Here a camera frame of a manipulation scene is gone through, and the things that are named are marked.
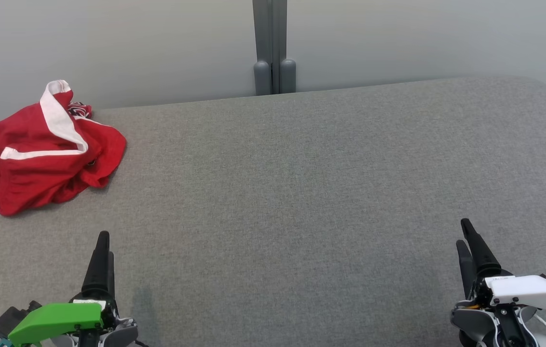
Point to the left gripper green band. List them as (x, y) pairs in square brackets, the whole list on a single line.
[(56, 320)]

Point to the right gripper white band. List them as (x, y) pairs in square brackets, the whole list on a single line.
[(528, 291)]

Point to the red shorts white stripes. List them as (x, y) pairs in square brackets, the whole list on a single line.
[(27, 178)]

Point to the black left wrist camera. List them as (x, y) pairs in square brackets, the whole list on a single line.
[(8, 319)]

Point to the grey partition post red strip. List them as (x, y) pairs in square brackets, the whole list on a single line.
[(273, 48)]

